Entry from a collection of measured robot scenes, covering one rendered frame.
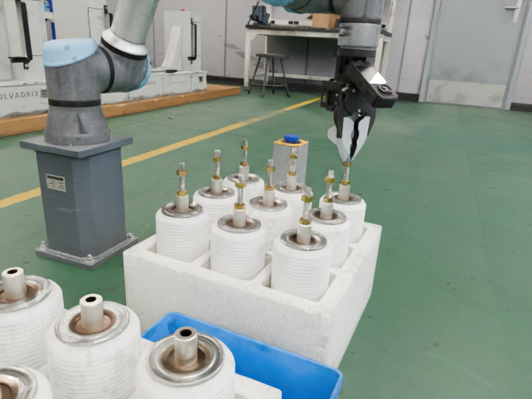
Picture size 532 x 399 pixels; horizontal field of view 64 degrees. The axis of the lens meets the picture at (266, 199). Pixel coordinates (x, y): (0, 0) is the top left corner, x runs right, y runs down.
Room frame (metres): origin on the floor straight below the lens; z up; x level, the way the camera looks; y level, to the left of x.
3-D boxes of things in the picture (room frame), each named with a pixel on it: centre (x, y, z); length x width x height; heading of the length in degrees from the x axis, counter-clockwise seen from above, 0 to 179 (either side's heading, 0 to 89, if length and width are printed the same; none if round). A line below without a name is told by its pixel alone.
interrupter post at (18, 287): (0.42, 0.29, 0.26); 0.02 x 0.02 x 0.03
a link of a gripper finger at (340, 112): (0.82, -0.14, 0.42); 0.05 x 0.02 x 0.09; 119
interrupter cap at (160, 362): (0.33, 0.07, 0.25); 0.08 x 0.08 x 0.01
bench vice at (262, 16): (5.30, 0.20, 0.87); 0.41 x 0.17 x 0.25; 159
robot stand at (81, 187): (1.02, 0.47, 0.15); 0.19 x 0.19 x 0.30; 69
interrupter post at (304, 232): (0.62, -0.06, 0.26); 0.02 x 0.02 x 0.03
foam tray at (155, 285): (0.78, -0.01, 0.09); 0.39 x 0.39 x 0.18; 66
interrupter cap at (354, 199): (0.83, -0.16, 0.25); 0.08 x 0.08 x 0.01
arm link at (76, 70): (1.03, 0.47, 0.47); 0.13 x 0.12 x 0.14; 152
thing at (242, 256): (0.67, 0.04, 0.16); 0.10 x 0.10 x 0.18
